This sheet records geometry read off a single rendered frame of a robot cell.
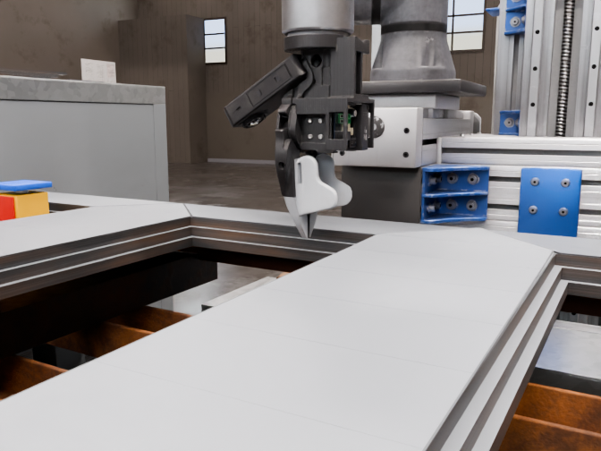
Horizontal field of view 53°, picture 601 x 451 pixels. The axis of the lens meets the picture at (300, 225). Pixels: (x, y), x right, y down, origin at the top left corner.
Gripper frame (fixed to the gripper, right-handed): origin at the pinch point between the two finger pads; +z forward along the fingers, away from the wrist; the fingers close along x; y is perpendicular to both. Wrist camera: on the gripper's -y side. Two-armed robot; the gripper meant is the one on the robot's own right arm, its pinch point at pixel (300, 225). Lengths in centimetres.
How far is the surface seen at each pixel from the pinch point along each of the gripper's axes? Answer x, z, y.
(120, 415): -40.7, 0.8, 14.1
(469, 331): -22.9, 0.8, 24.5
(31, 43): 757, -161, -1039
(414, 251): -3.1, 0.8, 14.3
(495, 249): 1.4, 0.7, 20.9
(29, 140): 14, -8, -64
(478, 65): 1106, -111, -246
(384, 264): -9.6, 0.8, 13.8
